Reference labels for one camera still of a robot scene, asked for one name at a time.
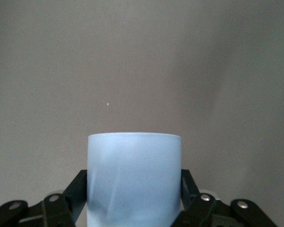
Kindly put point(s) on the dark grey table mat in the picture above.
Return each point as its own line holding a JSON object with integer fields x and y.
{"x": 142, "y": 59}

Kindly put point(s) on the light blue cup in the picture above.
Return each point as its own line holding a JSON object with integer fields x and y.
{"x": 135, "y": 179}

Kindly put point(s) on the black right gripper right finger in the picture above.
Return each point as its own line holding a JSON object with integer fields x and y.
{"x": 203, "y": 210}

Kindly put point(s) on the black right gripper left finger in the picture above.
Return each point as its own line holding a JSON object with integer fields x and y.
{"x": 56, "y": 210}

